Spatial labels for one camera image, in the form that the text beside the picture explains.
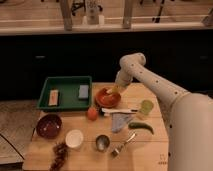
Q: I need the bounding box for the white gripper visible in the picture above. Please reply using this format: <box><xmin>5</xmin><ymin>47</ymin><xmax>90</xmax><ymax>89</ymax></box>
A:
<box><xmin>112</xmin><ymin>70</ymin><xmax>133</xmax><ymax>93</ymax></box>

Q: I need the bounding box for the yellow banana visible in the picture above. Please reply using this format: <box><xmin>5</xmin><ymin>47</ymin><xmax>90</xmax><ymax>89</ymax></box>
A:
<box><xmin>106</xmin><ymin>88</ymin><xmax>117</xmax><ymax>94</ymax></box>

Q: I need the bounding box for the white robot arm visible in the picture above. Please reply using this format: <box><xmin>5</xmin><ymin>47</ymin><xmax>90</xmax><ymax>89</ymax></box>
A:
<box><xmin>115</xmin><ymin>53</ymin><xmax>213</xmax><ymax>171</ymax></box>

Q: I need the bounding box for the red bowl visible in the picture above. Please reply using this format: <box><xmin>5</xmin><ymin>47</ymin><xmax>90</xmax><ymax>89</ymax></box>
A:
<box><xmin>95</xmin><ymin>88</ymin><xmax>121</xmax><ymax>108</ymax></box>

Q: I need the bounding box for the dark maroon bowl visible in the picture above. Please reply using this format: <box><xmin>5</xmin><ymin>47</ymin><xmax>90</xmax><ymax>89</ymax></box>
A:
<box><xmin>36</xmin><ymin>114</ymin><xmax>62</xmax><ymax>139</ymax></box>

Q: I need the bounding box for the white knife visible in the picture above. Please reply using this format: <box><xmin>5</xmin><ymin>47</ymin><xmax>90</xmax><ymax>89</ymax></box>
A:
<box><xmin>101</xmin><ymin>108</ymin><xmax>138</xmax><ymax>114</ymax></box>

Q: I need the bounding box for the blue grey cloth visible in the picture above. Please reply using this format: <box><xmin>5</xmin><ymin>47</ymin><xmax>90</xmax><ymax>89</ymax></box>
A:
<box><xmin>111</xmin><ymin>113</ymin><xmax>133</xmax><ymax>133</ymax></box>

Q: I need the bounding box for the light green cup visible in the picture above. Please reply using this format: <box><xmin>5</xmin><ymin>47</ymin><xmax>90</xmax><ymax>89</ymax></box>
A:
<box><xmin>140</xmin><ymin>100</ymin><xmax>154</xmax><ymax>115</ymax></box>

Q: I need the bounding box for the grey sponge in tray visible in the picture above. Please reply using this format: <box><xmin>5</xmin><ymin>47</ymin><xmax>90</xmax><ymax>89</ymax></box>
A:
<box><xmin>78</xmin><ymin>85</ymin><xmax>89</xmax><ymax>99</ymax></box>

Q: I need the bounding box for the red tomato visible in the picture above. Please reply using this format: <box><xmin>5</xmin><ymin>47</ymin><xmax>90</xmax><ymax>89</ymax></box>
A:
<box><xmin>86</xmin><ymin>107</ymin><xmax>99</xmax><ymax>121</ymax></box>

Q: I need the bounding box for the green chili pepper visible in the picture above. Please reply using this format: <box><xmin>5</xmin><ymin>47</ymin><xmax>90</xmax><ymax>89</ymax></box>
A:
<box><xmin>128</xmin><ymin>122</ymin><xmax>154</xmax><ymax>135</ymax></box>

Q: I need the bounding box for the green plastic tray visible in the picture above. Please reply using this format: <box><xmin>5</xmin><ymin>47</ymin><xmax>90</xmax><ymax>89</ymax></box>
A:
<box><xmin>37</xmin><ymin>76</ymin><xmax>92</xmax><ymax>112</ymax></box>

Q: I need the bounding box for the small metal cup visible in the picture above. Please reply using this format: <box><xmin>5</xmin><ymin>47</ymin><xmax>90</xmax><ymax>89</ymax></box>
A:
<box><xmin>96</xmin><ymin>135</ymin><xmax>110</xmax><ymax>152</ymax></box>

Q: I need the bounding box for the wooden block in tray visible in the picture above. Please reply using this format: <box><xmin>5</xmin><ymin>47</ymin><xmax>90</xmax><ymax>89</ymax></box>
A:
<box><xmin>49</xmin><ymin>90</ymin><xmax>59</xmax><ymax>106</ymax></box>

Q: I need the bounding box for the white cup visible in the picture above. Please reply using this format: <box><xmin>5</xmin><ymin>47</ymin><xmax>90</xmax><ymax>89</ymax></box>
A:
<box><xmin>65</xmin><ymin>129</ymin><xmax>84</xmax><ymax>149</ymax></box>

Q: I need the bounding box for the brown dried food bunch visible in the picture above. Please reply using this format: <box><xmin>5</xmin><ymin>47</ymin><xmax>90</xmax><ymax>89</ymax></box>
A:
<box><xmin>49</xmin><ymin>142</ymin><xmax>68</xmax><ymax>171</ymax></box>

